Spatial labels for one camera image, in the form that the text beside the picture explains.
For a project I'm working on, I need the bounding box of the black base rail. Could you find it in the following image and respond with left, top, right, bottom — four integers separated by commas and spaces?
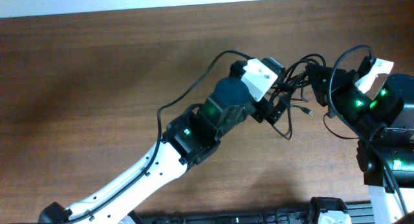
121, 197, 375, 224

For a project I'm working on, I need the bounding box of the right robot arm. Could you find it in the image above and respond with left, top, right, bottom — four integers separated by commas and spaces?
305, 59, 413, 223

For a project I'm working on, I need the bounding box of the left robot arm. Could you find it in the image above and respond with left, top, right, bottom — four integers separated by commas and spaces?
38, 58, 285, 223

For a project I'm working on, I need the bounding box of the black cable bundle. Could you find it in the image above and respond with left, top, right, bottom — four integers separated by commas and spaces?
267, 53, 327, 141

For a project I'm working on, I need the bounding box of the right camera cable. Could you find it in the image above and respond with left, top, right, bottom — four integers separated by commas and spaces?
322, 44, 410, 218

